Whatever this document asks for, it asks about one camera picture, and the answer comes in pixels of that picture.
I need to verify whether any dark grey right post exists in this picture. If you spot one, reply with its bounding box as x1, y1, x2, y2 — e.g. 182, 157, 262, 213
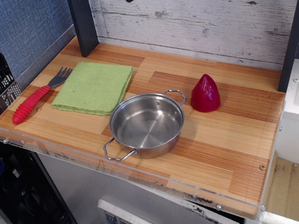
278, 0, 299, 93

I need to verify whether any green folded cloth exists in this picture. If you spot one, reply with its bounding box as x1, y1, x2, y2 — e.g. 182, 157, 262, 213
51, 62, 133, 116

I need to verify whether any dark red pepper toy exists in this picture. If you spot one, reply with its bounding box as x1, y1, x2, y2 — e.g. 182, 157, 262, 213
191, 74, 221, 112

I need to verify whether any stainless steel pot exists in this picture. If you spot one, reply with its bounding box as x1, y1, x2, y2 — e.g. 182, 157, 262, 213
103, 89, 187, 162

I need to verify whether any red handled metal fork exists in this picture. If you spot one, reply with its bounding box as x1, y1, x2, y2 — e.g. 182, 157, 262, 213
12, 67, 73, 125

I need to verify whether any clear acrylic table guard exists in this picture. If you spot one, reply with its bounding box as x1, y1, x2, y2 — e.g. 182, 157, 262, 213
0, 39, 283, 224

